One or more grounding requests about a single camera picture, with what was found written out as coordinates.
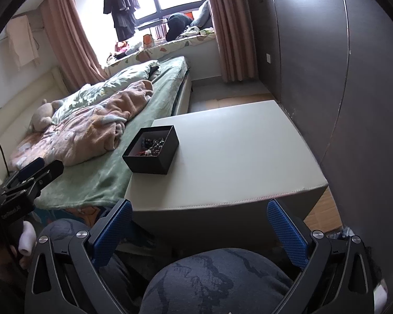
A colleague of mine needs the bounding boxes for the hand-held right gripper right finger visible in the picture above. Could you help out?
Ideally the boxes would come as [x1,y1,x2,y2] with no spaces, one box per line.
[266,199,376,314]

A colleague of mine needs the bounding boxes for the green floral duvet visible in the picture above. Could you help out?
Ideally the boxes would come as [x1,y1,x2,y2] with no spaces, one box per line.
[51,59,161,125]

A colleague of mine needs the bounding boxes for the beige plush toy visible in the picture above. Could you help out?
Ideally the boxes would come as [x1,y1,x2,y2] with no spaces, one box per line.
[29,99,64,133]

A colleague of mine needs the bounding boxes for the white leather ottoman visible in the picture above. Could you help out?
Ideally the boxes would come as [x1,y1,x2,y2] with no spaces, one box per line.
[124,100,329,252]

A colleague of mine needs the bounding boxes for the dark bag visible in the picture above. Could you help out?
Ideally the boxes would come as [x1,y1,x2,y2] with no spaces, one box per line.
[165,12,193,41]

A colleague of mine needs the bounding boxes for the beige hanging towel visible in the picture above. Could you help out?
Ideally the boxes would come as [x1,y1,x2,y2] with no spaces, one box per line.
[6,15,41,70]

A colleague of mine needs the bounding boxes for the pink fleece blanket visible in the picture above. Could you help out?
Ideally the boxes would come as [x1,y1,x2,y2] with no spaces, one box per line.
[10,79,154,167]

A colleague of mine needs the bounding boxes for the dark hanging clothes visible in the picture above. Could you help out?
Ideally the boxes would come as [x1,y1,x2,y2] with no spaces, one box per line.
[103,0,141,41]

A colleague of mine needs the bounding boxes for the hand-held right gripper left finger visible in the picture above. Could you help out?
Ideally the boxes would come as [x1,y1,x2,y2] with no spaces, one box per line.
[24,198,133,314]

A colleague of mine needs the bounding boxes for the dark grey wardrobe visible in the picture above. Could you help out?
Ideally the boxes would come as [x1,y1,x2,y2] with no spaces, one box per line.
[245,0,393,301]

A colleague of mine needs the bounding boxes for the brown large bead bracelet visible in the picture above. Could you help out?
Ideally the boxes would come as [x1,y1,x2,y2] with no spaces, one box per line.
[151,139,167,156]

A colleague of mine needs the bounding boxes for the black jewelry box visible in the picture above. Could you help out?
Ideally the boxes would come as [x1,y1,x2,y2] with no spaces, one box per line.
[122,125,179,175]

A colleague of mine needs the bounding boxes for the pink curtain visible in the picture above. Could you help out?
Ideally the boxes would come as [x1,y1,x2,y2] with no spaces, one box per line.
[40,0,107,92]
[201,0,259,84]

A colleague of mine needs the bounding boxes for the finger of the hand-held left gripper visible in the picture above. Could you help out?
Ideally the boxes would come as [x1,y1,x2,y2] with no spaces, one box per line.
[7,157,46,184]
[26,160,65,200]

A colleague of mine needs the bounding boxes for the printed window seat cushion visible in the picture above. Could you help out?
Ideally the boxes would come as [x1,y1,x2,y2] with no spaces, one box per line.
[104,26,217,76]

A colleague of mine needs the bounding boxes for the green bed sheet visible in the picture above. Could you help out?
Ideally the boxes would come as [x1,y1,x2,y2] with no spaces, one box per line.
[36,55,192,210]

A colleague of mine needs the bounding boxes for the flattened cardboard sheets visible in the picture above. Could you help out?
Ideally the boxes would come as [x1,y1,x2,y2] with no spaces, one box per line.
[301,188,344,238]

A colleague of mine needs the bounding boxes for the person's right leg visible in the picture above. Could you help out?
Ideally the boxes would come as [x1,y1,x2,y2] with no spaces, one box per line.
[142,248,293,314]

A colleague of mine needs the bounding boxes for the grey pillow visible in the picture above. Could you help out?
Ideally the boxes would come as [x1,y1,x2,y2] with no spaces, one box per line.
[190,0,213,28]

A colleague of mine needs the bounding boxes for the person's left hand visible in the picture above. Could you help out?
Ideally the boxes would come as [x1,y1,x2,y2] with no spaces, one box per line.
[0,221,37,269]

